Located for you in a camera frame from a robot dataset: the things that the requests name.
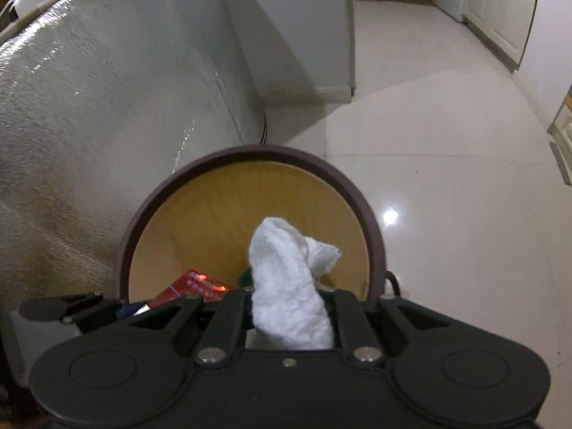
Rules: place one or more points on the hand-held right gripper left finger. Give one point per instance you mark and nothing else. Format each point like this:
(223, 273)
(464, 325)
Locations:
(234, 317)

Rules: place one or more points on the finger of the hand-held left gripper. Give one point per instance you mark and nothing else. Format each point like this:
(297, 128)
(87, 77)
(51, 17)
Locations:
(49, 308)
(100, 319)

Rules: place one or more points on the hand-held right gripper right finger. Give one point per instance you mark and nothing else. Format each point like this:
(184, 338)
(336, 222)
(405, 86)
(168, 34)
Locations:
(346, 317)

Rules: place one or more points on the white tissue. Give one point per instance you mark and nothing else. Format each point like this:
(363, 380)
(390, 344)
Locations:
(286, 286)

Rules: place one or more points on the brown rimmed wooden bin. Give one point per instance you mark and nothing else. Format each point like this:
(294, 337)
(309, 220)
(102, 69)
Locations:
(201, 214)

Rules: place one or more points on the green wrapper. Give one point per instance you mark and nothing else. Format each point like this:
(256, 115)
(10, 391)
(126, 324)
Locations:
(245, 278)

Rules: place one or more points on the red snack packet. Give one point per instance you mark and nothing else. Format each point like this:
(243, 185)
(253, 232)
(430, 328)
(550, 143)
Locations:
(192, 286)

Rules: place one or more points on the silver foil insulation sheet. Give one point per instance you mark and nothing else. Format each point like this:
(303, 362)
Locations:
(89, 120)

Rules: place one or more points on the grey floor strip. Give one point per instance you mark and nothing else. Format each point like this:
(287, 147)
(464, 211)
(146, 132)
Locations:
(562, 163)

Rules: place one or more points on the white wooden-top sideboard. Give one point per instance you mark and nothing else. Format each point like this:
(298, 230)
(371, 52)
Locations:
(564, 125)

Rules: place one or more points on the white cabinet doors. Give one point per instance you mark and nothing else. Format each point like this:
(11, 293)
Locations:
(500, 4)

